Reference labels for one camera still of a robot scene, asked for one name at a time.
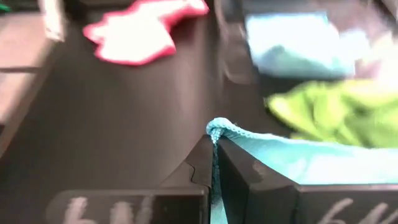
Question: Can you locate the pink microfiber towel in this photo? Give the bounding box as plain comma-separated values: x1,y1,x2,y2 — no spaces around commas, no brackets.
82,0,210,67

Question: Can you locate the clear plastic bin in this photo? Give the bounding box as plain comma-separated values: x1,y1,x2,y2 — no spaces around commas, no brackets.
214,0,398,88

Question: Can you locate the green microfiber towel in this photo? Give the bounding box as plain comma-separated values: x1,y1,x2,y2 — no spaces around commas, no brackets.
264,79,398,149

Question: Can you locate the light blue microfiber towel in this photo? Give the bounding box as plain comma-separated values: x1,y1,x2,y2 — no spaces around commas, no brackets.
245,12,355,78

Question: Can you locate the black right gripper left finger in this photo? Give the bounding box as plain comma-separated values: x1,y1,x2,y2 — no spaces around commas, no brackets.
46,134,215,224

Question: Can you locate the silver aluminium bar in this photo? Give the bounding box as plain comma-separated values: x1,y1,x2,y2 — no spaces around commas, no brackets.
39,0,66,43

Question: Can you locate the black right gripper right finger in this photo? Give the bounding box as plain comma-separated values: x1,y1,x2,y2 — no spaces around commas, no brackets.
217,136,398,224

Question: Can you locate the teal microfiber towel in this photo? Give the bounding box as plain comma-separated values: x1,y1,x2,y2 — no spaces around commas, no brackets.
205,117,398,224

